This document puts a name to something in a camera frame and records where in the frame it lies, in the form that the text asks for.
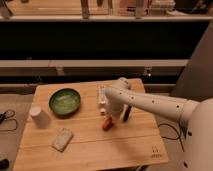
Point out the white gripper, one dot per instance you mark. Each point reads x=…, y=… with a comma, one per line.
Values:
x=114, y=108

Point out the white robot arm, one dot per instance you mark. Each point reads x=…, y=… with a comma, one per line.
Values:
x=195, y=116

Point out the black marker pen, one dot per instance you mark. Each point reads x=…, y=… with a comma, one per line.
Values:
x=127, y=113

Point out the green bowl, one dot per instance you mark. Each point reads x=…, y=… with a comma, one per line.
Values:
x=64, y=102

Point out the wooden table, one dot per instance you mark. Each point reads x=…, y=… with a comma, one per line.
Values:
x=127, y=144

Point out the white green sponge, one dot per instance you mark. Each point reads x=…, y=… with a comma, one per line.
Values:
x=62, y=139

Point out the white paper cup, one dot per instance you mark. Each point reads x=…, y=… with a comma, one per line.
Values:
x=39, y=117

